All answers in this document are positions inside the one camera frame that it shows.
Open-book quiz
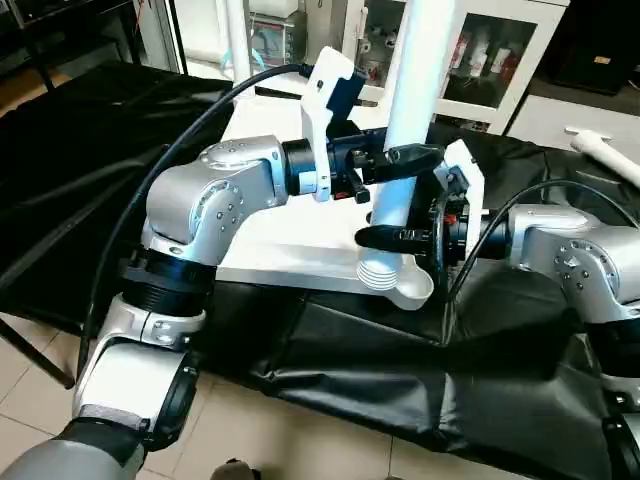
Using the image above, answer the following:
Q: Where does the black metal stand leg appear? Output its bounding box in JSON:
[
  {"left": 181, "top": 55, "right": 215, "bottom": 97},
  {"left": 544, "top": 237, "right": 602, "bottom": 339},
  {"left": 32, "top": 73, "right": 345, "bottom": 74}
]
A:
[{"left": 0, "top": 318, "right": 77, "bottom": 391}]

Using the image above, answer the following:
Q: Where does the white drawer unit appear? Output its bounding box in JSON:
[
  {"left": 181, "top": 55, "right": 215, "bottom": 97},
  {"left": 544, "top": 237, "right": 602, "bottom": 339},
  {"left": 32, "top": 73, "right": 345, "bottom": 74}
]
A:
[{"left": 505, "top": 95, "right": 640, "bottom": 153}]

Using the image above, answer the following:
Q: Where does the white glass-door cabinet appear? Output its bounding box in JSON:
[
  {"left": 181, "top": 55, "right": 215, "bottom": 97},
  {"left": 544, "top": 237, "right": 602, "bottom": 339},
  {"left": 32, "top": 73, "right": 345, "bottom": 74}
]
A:
[{"left": 340, "top": 0, "right": 569, "bottom": 136}]

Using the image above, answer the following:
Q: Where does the black work mat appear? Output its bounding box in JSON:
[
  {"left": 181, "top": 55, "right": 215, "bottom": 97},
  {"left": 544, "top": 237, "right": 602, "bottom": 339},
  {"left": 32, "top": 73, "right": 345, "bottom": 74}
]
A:
[{"left": 0, "top": 62, "right": 640, "bottom": 479}]

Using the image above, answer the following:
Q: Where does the teal storage box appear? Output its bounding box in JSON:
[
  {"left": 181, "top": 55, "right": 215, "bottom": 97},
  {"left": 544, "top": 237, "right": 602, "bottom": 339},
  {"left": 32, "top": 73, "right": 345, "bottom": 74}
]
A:
[{"left": 250, "top": 10, "right": 307, "bottom": 66}]

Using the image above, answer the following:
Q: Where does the white plastic table top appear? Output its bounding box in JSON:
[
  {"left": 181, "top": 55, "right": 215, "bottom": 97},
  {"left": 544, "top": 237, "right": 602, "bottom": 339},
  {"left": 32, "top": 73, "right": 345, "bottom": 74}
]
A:
[{"left": 215, "top": 95, "right": 436, "bottom": 309}]

